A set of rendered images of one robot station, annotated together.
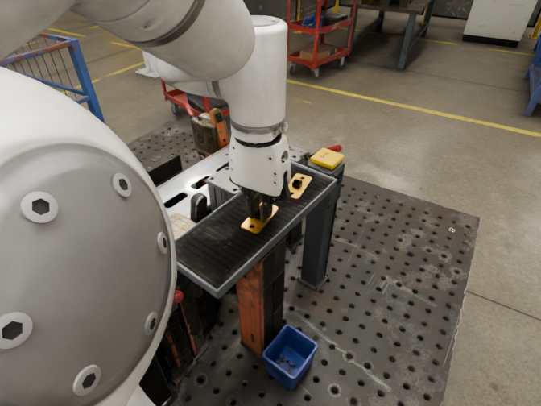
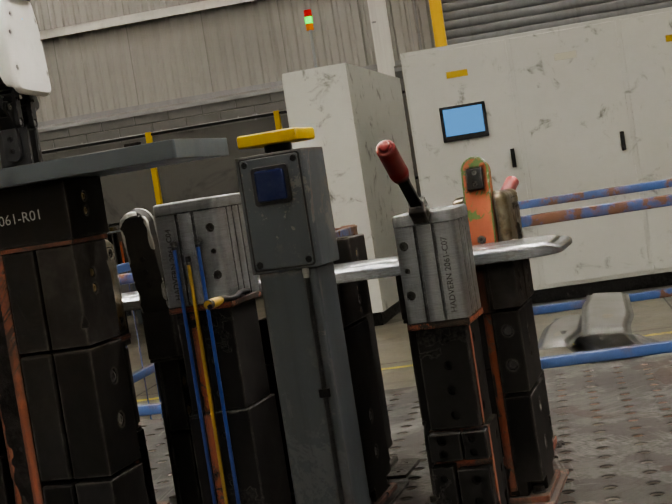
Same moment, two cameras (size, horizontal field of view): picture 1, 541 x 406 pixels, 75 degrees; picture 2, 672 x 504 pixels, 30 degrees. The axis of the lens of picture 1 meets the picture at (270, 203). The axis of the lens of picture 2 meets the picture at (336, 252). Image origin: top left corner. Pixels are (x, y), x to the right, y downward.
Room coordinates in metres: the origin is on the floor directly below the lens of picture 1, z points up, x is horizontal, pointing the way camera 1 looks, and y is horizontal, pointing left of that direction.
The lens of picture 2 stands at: (0.33, -1.28, 1.10)
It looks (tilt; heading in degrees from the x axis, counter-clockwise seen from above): 3 degrees down; 69
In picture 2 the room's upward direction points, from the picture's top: 9 degrees counter-clockwise
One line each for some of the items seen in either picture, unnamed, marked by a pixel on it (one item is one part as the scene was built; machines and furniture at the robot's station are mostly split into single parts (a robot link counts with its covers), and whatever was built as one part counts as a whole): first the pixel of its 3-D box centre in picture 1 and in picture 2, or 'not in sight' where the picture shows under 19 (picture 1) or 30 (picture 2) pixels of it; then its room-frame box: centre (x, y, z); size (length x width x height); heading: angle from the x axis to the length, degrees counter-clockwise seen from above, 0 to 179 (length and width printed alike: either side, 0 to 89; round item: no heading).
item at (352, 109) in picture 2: not in sight; (358, 167); (4.39, 8.62, 1.22); 2.40 x 0.54 x 2.45; 56
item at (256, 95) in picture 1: (253, 71); not in sight; (0.50, 0.02, 1.44); 0.09 x 0.08 x 0.13; 72
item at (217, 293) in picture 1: (258, 214); (37, 175); (0.51, 0.02, 1.16); 0.37 x 0.14 x 0.02; 142
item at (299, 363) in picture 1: (289, 358); not in sight; (0.43, -0.05, 0.74); 0.11 x 0.10 x 0.09; 142
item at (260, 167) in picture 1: (258, 158); (2, 43); (0.50, 0.02, 1.29); 0.10 x 0.07 x 0.11; 62
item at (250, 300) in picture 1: (261, 287); (75, 399); (0.51, 0.02, 0.92); 0.10 x 0.08 x 0.45; 142
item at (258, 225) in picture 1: (260, 215); not in sight; (0.50, 0.02, 1.17); 0.08 x 0.04 x 0.01; 152
